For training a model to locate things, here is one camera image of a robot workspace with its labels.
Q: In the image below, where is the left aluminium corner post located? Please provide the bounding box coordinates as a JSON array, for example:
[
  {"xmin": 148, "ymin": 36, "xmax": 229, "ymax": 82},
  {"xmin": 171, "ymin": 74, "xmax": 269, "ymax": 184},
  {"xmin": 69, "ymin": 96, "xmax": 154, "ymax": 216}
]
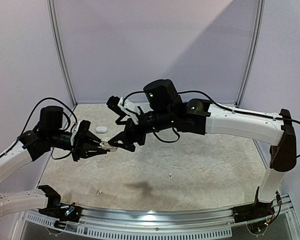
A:
[{"xmin": 47, "ymin": 0, "xmax": 78, "ymax": 107}]

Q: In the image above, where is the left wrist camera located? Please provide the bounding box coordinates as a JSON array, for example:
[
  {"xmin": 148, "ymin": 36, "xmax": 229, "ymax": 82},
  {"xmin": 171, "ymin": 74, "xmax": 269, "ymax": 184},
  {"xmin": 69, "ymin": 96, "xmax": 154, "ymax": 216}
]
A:
[{"xmin": 70, "ymin": 120, "xmax": 91, "ymax": 150}]

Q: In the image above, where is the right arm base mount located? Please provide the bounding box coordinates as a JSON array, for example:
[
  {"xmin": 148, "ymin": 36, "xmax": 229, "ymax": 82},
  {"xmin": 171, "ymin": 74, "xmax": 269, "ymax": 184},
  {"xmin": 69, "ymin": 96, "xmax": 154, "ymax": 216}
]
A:
[{"xmin": 232, "ymin": 197, "xmax": 275, "ymax": 223}]

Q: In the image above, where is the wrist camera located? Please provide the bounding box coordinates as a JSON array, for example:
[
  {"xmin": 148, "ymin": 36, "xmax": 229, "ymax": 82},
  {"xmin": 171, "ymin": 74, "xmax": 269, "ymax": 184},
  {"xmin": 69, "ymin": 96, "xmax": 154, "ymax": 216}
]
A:
[
  {"xmin": 70, "ymin": 120, "xmax": 91, "ymax": 150},
  {"xmin": 106, "ymin": 96, "xmax": 142, "ymax": 125}
]

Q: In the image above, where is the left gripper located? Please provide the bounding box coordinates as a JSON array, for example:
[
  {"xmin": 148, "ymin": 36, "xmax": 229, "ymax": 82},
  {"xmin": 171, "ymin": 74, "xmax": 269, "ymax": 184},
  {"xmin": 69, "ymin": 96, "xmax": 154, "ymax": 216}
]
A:
[{"xmin": 48, "ymin": 129, "xmax": 108, "ymax": 162}]

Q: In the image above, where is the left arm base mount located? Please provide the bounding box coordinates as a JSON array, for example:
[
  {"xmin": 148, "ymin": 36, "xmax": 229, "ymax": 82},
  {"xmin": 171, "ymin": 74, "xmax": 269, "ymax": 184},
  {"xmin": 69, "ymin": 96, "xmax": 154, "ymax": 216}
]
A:
[{"xmin": 38, "ymin": 185, "xmax": 83, "ymax": 223}]

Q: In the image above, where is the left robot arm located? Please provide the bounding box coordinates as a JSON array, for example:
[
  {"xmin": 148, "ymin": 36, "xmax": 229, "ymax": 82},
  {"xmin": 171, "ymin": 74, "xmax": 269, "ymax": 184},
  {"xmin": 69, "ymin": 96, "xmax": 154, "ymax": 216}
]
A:
[{"xmin": 0, "ymin": 106, "xmax": 108, "ymax": 223}]

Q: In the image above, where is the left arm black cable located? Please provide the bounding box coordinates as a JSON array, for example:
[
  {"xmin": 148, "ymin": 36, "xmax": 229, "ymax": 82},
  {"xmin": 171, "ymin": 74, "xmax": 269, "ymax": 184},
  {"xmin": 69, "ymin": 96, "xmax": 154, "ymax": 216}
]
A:
[{"xmin": 0, "ymin": 97, "xmax": 78, "ymax": 166}]

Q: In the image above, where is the white oval charging case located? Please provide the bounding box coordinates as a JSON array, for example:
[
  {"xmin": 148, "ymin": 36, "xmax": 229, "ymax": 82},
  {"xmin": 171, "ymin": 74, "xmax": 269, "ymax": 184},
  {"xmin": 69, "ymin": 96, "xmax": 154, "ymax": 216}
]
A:
[{"xmin": 95, "ymin": 126, "xmax": 108, "ymax": 134}]

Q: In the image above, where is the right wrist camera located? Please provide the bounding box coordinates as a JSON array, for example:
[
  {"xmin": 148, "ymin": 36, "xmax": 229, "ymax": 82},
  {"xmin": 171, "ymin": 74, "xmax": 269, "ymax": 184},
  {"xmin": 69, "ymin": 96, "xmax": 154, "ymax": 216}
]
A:
[{"xmin": 106, "ymin": 96, "xmax": 142, "ymax": 125}]

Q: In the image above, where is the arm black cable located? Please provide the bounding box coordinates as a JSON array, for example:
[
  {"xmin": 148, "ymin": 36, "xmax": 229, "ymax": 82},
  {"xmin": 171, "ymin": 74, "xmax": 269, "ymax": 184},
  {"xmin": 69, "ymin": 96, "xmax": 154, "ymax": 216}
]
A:
[
  {"xmin": 0, "ymin": 97, "xmax": 78, "ymax": 166},
  {"xmin": 119, "ymin": 89, "xmax": 300, "ymax": 158}
]

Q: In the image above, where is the aluminium front rail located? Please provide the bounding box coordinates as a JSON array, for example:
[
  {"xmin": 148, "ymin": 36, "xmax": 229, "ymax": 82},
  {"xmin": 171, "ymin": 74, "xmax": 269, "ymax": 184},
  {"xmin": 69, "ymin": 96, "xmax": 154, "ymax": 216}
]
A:
[{"xmin": 14, "ymin": 194, "xmax": 300, "ymax": 240}]

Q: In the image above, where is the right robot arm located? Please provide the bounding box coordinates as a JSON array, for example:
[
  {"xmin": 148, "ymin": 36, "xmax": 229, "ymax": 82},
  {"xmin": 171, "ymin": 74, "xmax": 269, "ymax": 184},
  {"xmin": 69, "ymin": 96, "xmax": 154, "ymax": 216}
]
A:
[{"xmin": 106, "ymin": 79, "xmax": 297, "ymax": 218}]

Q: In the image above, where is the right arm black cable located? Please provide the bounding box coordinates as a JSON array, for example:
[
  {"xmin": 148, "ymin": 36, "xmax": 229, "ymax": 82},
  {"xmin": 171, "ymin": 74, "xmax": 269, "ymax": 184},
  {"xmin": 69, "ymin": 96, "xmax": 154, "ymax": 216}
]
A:
[{"xmin": 119, "ymin": 89, "xmax": 300, "ymax": 158}]

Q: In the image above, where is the aluminium corner post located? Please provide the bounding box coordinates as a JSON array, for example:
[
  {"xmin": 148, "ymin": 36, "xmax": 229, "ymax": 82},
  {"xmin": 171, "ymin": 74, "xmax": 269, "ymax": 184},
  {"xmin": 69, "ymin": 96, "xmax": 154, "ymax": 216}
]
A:
[
  {"xmin": 235, "ymin": 0, "xmax": 265, "ymax": 107},
  {"xmin": 47, "ymin": 0, "xmax": 78, "ymax": 107}
]

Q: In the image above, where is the right aluminium corner post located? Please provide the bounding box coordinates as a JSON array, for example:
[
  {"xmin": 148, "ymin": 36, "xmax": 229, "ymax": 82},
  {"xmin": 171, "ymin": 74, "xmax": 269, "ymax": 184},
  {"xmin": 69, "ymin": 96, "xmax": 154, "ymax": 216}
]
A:
[{"xmin": 235, "ymin": 0, "xmax": 265, "ymax": 107}]

